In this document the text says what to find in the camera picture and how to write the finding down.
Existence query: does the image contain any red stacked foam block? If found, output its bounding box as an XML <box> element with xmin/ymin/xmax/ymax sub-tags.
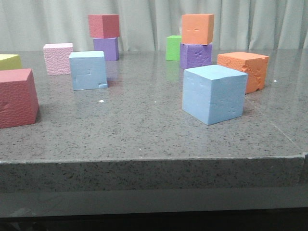
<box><xmin>88</xmin><ymin>14</ymin><xmax>120</xmax><ymax>39</ymax></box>

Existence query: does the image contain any purple foam block left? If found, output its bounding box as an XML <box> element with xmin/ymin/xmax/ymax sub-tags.
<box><xmin>93</xmin><ymin>37</ymin><xmax>119</xmax><ymax>61</ymax></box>

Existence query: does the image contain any large red foam block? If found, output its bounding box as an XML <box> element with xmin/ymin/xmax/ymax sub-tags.
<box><xmin>0</xmin><ymin>68</ymin><xmax>39</xmax><ymax>128</ymax></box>

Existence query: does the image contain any notched blue foam block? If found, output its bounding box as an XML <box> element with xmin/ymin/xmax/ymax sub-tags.
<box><xmin>69</xmin><ymin>51</ymin><xmax>108</xmax><ymax>90</ymax></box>

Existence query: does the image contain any purple foam block right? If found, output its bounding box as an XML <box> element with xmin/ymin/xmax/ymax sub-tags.
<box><xmin>180</xmin><ymin>43</ymin><xmax>212</xmax><ymax>69</ymax></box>

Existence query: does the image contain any purple foam block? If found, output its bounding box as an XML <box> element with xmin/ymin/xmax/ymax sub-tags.
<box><xmin>180</xmin><ymin>43</ymin><xmax>212</xmax><ymax>69</ymax></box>
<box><xmin>93</xmin><ymin>37</ymin><xmax>119</xmax><ymax>61</ymax></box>

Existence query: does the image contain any pink foam block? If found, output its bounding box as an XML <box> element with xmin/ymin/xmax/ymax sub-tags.
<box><xmin>43</xmin><ymin>43</ymin><xmax>73</xmax><ymax>76</ymax></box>

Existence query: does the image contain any green foam block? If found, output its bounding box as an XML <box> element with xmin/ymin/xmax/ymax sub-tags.
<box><xmin>166</xmin><ymin>35</ymin><xmax>181</xmax><ymax>61</ymax></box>

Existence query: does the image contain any damaged orange foam block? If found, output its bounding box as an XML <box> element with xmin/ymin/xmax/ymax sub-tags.
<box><xmin>217</xmin><ymin>51</ymin><xmax>270</xmax><ymax>94</ymax></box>

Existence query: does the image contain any smooth orange foam block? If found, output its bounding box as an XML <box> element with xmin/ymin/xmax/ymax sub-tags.
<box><xmin>181</xmin><ymin>14</ymin><xmax>215</xmax><ymax>45</ymax></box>

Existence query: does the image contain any yellow foam block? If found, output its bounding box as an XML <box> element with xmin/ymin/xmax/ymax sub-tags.
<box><xmin>0</xmin><ymin>54</ymin><xmax>23</xmax><ymax>70</ymax></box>

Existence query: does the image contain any large blue foam block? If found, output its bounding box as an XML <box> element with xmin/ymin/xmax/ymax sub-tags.
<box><xmin>182</xmin><ymin>65</ymin><xmax>248</xmax><ymax>125</ymax></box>

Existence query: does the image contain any grey curtain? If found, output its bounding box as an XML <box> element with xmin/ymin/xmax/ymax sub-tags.
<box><xmin>0</xmin><ymin>0</ymin><xmax>308</xmax><ymax>51</ymax></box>

